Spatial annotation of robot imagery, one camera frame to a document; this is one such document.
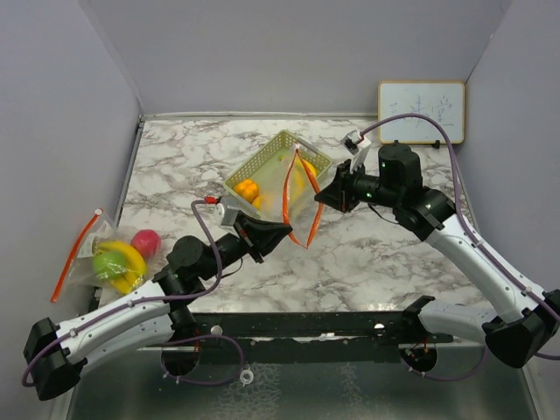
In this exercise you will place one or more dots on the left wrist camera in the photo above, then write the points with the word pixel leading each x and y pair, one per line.
pixel 225 212

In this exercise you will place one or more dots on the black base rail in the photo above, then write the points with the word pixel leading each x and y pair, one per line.
pixel 305 337

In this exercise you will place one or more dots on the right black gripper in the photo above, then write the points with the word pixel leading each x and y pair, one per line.
pixel 339 193

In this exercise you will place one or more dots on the green lime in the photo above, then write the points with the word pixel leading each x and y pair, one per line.
pixel 109 265

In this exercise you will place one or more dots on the clear zip bag red zipper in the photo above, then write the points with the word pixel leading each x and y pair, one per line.
pixel 77 270

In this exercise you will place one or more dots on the small whiteboard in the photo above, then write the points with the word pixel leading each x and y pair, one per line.
pixel 443 101

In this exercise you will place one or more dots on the yellow banana bunch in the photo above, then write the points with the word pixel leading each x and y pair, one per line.
pixel 137 267

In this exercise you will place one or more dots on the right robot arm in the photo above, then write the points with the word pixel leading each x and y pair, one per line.
pixel 522 316

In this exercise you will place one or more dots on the red apple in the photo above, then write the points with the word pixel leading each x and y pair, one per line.
pixel 147 242

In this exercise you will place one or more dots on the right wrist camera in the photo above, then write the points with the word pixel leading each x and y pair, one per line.
pixel 358 146

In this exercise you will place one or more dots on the small yellow bananas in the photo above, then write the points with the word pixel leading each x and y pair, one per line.
pixel 298 182

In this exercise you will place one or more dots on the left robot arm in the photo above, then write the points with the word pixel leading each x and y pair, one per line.
pixel 58 355

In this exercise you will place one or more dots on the orange bell pepper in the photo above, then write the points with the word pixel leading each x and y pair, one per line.
pixel 248 190

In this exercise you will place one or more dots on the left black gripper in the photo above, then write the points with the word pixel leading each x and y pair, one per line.
pixel 260 236

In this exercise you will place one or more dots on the green plastic basket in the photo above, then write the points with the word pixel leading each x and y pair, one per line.
pixel 268 167

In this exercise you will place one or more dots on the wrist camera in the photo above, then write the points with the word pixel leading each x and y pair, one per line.
pixel 225 212
pixel 358 146

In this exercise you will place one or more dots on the yellow mango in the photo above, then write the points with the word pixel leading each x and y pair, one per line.
pixel 264 202

